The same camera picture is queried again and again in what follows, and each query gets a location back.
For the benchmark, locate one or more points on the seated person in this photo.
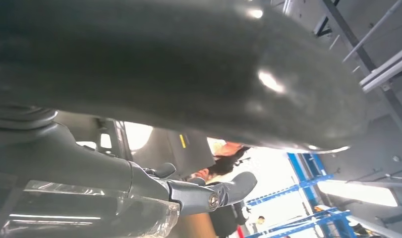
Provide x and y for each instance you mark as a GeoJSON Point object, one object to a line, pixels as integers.
{"type": "Point", "coordinates": [223, 164]}

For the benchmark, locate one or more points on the brown cardboard box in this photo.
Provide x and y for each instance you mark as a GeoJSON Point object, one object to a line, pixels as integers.
{"type": "Point", "coordinates": [197, 228]}

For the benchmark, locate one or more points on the person in background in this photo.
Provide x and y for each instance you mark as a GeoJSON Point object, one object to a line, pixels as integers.
{"type": "Point", "coordinates": [260, 221]}

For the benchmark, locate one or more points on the blue steel shelf rack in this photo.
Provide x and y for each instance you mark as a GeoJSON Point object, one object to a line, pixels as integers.
{"type": "Point", "coordinates": [305, 184]}

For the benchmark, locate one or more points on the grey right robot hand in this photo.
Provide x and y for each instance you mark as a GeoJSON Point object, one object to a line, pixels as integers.
{"type": "Point", "coordinates": [154, 65]}

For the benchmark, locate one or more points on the ceiling light panel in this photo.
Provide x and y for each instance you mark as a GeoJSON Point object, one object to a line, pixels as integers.
{"type": "Point", "coordinates": [355, 193]}

